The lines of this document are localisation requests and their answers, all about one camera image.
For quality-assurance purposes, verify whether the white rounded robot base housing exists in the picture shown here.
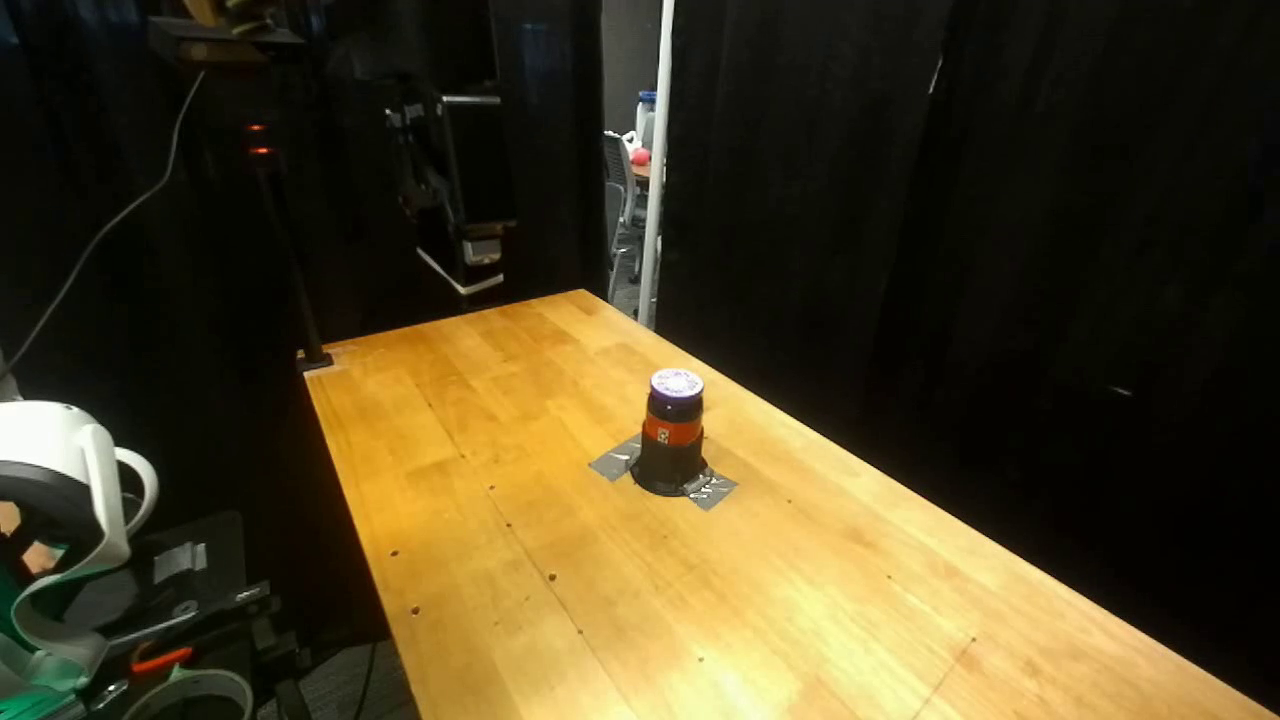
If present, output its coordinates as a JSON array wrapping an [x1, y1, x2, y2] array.
[[0, 397, 162, 579]]

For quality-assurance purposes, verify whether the grey tape piece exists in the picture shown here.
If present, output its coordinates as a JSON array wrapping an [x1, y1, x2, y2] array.
[[582, 433, 648, 485]]

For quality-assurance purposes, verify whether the grey square coaster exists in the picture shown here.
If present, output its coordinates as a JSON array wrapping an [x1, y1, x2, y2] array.
[[680, 465, 738, 518]]

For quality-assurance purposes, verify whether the white vertical pole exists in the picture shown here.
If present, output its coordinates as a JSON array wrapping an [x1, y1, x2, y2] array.
[[630, 0, 680, 331]]

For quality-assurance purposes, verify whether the black equipment cart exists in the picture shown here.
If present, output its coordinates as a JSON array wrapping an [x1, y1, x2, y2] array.
[[379, 84, 518, 299]]

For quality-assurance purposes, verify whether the black tripod stand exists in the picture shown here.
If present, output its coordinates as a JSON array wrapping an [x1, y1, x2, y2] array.
[[247, 156, 341, 376]]

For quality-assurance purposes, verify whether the black curtain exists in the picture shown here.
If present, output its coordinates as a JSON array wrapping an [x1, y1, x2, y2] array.
[[661, 0, 1280, 714]]

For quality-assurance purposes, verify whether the black clamp with orange handle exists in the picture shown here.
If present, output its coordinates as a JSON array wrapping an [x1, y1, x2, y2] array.
[[81, 510, 312, 720]]

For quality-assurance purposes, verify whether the white hanging cable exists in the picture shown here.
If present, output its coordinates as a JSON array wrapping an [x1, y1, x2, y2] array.
[[0, 66, 212, 381]]

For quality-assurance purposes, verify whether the clear green cable loop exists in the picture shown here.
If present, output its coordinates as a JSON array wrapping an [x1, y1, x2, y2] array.
[[0, 548, 255, 720]]

